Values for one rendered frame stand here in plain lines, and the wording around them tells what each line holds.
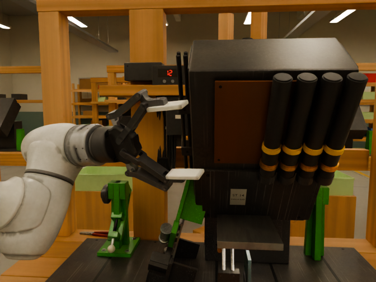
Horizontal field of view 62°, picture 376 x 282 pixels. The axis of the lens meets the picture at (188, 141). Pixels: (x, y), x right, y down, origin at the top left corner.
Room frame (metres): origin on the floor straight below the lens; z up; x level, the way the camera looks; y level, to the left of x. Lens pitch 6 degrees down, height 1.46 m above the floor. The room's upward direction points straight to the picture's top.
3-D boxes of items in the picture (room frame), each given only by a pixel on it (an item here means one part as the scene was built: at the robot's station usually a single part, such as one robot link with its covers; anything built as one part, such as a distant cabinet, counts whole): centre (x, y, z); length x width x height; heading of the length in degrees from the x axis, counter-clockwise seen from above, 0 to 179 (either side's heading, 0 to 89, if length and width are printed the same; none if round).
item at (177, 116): (1.25, -0.01, 1.42); 0.17 x 0.12 x 0.15; 85
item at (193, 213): (0.98, -0.02, 1.17); 0.13 x 0.12 x 0.20; 85
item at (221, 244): (0.93, -0.17, 1.11); 0.39 x 0.16 x 0.03; 175
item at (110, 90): (1.30, -0.12, 1.52); 0.90 x 0.25 x 0.04; 85
